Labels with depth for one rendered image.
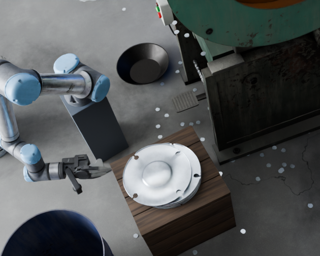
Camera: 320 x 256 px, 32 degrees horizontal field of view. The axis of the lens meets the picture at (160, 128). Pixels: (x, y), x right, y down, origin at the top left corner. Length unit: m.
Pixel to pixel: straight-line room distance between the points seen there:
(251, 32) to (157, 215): 0.86
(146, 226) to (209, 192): 0.29
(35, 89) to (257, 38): 0.79
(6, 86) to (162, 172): 0.73
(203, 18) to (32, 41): 1.99
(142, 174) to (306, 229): 0.78
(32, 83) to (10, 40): 1.64
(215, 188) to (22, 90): 0.87
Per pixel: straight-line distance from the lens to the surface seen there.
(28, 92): 2.01
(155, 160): 2.33
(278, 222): 2.59
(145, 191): 2.27
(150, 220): 2.27
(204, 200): 2.26
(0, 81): 2.03
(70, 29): 3.52
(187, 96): 2.78
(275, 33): 1.89
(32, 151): 2.27
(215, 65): 2.26
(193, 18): 1.69
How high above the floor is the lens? 2.38
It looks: 55 degrees down
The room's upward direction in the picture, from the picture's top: 19 degrees counter-clockwise
